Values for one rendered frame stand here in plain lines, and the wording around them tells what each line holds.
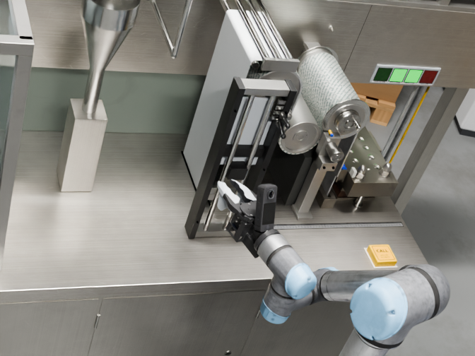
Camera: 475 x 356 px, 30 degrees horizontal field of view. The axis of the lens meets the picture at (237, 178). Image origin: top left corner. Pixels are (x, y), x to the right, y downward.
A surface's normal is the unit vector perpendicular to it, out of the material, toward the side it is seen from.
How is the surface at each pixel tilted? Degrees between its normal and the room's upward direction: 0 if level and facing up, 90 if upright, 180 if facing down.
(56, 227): 0
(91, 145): 90
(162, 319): 90
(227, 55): 90
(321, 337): 90
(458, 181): 0
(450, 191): 0
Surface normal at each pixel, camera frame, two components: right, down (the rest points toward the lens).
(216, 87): -0.92, 0.00
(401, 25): 0.29, 0.69
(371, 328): -0.76, 0.10
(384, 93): -0.02, 0.65
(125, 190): 0.26, -0.73
